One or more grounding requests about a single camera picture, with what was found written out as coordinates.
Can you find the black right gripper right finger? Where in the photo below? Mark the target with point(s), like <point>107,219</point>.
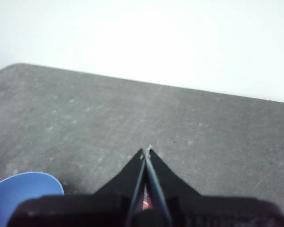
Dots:
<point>163,179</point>

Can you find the red ribbed bowl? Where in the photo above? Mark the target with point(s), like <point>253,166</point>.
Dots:
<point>147,205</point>

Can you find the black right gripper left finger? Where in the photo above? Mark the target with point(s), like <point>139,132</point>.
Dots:
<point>130,179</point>

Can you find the blue ribbed bowl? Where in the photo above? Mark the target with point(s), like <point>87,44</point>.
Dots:
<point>19,189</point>

